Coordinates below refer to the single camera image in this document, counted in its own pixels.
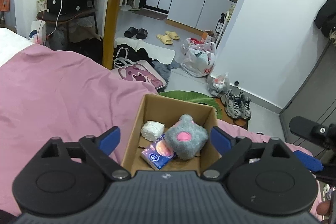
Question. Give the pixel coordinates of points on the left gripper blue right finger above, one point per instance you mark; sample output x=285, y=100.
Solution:
x=221, y=141

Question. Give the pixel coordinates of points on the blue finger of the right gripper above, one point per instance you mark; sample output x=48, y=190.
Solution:
x=311, y=163

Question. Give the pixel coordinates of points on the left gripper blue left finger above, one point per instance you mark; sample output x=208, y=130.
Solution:
x=108, y=141

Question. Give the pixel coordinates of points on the grey sneaker left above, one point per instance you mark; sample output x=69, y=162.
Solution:
x=231, y=104

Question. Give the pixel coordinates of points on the grey sneaker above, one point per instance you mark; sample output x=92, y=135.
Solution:
x=243, y=102
x=231, y=104

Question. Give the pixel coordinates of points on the grey plush mouse toy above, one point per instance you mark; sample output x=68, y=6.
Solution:
x=186, y=138

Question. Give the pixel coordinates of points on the grey sneaker right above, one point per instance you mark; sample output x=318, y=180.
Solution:
x=243, y=102

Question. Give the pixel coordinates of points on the grey wardrobe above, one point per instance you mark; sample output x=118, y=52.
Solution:
x=315, y=100

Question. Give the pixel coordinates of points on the white rolled sock ball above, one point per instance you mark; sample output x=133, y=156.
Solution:
x=152, y=130

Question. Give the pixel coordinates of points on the green leaf cartoon rug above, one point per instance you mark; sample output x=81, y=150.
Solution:
x=194, y=97

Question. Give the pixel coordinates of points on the purple tissue packet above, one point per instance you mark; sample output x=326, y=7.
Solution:
x=158, y=154

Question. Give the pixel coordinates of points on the small clear plastic bag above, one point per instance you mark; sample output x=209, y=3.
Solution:
x=219, y=85

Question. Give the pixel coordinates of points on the cardboard box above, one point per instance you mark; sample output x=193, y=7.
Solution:
x=167, y=111

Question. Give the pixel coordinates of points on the pink bear tote bag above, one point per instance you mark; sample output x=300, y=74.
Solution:
x=140, y=71

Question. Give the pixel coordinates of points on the large white plastic bag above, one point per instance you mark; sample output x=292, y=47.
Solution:
x=198, y=58

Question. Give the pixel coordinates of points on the black clothes pile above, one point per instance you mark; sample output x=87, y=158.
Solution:
x=125, y=55

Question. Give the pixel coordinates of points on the grey cloth on floor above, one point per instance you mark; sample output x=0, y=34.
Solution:
x=165, y=70

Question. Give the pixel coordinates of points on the white floor mat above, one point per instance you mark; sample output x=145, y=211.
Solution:
x=163, y=55

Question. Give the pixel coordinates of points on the left black slipper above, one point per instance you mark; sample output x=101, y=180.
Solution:
x=130, y=32

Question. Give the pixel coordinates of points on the black slipper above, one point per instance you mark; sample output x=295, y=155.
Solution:
x=142, y=34
x=130, y=32

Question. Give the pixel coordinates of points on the right black slipper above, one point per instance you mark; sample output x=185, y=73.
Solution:
x=142, y=34

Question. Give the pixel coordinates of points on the right yellow slipper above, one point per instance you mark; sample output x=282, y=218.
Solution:
x=173, y=35

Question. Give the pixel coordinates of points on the yellow slipper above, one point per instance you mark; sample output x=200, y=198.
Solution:
x=165, y=39
x=173, y=35

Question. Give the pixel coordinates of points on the left yellow slipper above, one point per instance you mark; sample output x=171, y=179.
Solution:
x=165, y=39

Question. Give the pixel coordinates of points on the black spray bottle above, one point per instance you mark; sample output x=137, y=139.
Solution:
x=220, y=23

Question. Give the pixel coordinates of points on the white kitchen cabinet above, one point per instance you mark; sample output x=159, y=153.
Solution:
x=199, y=14

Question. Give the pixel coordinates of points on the dark wooden chair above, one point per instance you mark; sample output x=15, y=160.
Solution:
x=67, y=18

